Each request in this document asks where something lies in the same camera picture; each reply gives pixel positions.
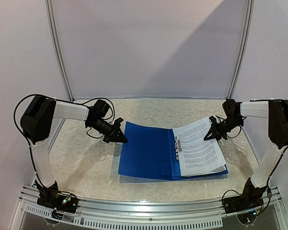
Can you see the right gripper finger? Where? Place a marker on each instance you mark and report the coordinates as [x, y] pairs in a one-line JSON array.
[[213, 120], [212, 133]]

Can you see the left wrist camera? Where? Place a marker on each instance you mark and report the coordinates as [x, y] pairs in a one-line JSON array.
[[118, 121]]

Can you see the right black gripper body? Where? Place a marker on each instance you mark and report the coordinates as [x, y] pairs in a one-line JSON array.
[[219, 128]]

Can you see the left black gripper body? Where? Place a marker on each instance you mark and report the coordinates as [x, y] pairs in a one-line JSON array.
[[111, 134]]

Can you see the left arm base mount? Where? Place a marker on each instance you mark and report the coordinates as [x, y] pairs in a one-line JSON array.
[[56, 199]]

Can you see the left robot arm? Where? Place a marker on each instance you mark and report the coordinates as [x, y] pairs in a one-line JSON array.
[[36, 122]]

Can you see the blue plastic folder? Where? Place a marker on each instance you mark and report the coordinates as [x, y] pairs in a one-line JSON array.
[[150, 154]]

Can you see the aluminium front rail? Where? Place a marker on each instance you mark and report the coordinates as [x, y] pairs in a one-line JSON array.
[[96, 214]]

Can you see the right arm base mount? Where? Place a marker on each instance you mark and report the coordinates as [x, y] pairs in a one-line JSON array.
[[253, 201]]

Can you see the metal folder clip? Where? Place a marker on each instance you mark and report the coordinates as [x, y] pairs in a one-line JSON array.
[[178, 148]]

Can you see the printed paper sheet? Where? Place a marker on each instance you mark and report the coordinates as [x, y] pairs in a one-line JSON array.
[[197, 155], [218, 171]]

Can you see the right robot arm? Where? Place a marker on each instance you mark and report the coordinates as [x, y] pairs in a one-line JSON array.
[[275, 111]]

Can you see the right aluminium frame post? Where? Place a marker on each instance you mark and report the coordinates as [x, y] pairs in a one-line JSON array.
[[242, 48]]

